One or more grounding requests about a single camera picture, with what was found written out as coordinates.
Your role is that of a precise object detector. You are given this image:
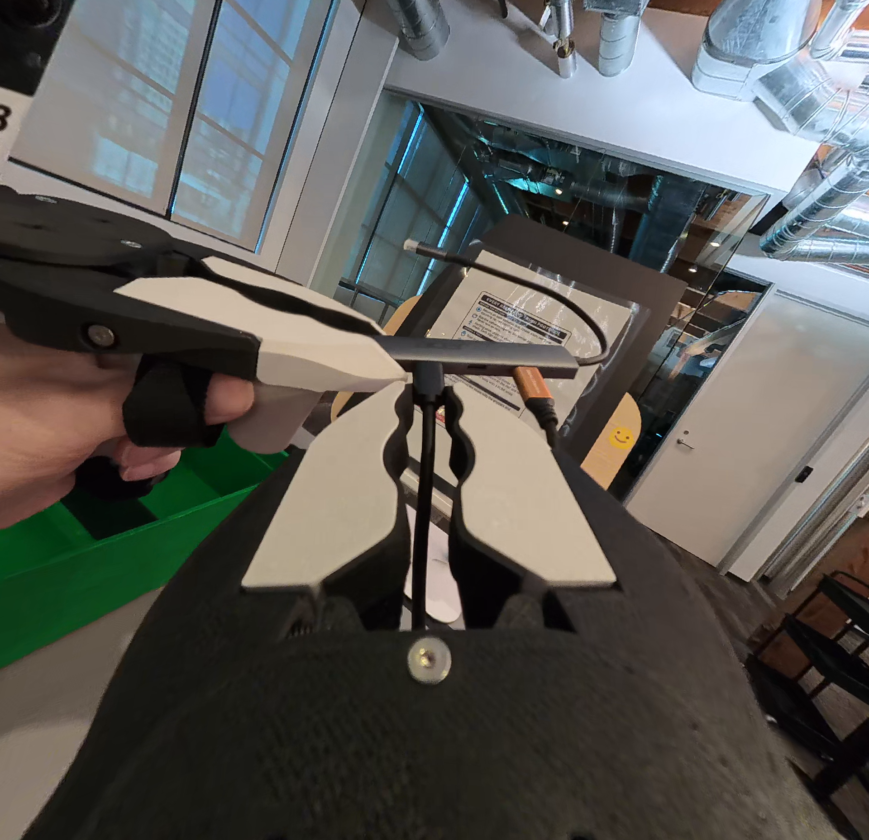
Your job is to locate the slanted silver duct pair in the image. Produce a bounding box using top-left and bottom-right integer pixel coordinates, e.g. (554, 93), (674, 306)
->
(759, 149), (869, 266)

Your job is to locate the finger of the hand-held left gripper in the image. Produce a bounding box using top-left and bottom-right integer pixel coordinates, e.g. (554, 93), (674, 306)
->
(113, 275), (413, 398)
(199, 255), (386, 340)

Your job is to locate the grey usb hub with cable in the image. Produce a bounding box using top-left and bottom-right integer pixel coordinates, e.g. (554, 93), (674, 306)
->
(372, 238), (611, 381)

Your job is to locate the black sign board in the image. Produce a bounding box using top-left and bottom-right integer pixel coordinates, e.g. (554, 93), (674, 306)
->
(406, 214), (688, 456)

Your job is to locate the round spiral metal duct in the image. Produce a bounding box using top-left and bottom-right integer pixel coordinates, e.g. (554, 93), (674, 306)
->
(371, 0), (452, 62)

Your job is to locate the laminated printed sheet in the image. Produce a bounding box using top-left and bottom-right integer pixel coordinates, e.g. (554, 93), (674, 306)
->
(429, 265), (645, 422)

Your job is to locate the person's left hand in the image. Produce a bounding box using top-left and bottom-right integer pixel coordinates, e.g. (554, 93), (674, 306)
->
(0, 323), (258, 532)

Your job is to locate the silver laptop stand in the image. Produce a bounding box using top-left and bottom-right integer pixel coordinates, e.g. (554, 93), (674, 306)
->
(402, 470), (468, 625)

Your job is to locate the smiley wooden skateboard deck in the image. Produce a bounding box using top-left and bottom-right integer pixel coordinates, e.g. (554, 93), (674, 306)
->
(581, 391), (644, 494)

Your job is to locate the large silver duct cluster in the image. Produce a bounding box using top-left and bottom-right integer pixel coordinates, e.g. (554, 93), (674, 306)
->
(691, 0), (869, 150)

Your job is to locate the black usb-c cable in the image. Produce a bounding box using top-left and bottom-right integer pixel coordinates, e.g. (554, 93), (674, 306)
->
(409, 360), (448, 632)

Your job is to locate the orange plug cable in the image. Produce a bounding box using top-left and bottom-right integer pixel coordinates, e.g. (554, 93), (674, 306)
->
(511, 365), (566, 453)

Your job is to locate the thin metal pipe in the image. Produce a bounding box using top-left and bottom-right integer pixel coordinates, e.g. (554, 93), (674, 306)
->
(542, 0), (579, 80)

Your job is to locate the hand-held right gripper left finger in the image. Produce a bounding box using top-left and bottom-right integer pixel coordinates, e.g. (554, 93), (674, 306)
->
(239, 380), (416, 594)

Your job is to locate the green plastic bin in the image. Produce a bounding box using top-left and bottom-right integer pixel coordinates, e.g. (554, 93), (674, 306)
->
(0, 445), (291, 670)

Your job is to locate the white door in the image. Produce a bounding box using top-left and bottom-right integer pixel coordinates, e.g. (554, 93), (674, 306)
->
(623, 289), (869, 573)

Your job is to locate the black metal cart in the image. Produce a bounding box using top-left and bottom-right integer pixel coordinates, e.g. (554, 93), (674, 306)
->
(745, 570), (869, 803)

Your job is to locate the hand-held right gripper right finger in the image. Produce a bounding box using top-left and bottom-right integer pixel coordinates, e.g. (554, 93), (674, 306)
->
(441, 384), (620, 593)

